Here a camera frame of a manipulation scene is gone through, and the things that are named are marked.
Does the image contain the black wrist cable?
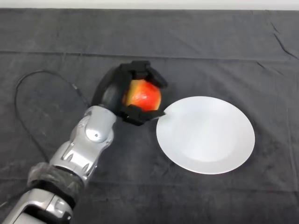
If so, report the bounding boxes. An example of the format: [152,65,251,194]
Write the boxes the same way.
[14,70,92,165]

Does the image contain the red yellow apple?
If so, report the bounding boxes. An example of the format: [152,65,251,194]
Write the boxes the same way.
[123,79,162,112]

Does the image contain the white round plate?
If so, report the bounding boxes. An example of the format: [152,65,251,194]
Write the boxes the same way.
[156,96,256,175]

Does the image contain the black table cloth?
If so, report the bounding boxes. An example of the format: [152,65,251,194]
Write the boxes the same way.
[0,7,299,224]

